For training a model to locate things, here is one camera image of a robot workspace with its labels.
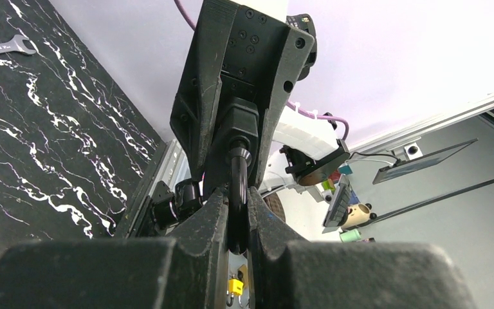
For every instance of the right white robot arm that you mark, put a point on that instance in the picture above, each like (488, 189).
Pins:
(310, 142)

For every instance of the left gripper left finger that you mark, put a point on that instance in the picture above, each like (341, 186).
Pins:
(186, 269)

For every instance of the yellow padlock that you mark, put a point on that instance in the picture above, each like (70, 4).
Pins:
(234, 292)

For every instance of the black keyboard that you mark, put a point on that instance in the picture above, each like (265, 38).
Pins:
(338, 196)

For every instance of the silver open-end wrench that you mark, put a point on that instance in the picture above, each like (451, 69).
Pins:
(17, 44)

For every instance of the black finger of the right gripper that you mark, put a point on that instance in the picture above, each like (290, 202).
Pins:
(240, 69)

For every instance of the flat dark monitor panel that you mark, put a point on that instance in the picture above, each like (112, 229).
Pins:
(403, 168)

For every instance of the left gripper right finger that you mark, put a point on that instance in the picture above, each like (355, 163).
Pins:
(288, 271)

